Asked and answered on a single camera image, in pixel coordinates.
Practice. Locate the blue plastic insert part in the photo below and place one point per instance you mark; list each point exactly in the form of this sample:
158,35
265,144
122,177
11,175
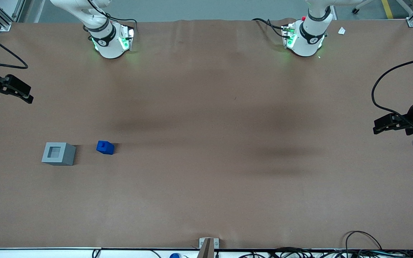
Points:
105,147

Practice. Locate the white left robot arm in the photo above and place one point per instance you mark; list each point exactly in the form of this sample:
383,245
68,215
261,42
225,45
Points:
307,41

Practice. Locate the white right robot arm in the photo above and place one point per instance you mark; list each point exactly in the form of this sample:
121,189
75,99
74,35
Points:
108,44

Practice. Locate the white stand leg with caster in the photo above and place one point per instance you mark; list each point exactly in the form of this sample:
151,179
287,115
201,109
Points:
362,5

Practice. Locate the brown table cover sheet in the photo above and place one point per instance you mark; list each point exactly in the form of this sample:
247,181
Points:
206,125

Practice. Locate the small white paper scrap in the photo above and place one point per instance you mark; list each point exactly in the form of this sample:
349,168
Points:
341,30

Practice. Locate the gray cube base with socket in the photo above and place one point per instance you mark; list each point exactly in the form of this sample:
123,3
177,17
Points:
66,154

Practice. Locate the blue round cap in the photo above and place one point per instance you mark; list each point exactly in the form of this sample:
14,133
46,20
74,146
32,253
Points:
174,256

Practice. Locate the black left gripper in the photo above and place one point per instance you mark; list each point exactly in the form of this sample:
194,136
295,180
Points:
410,117

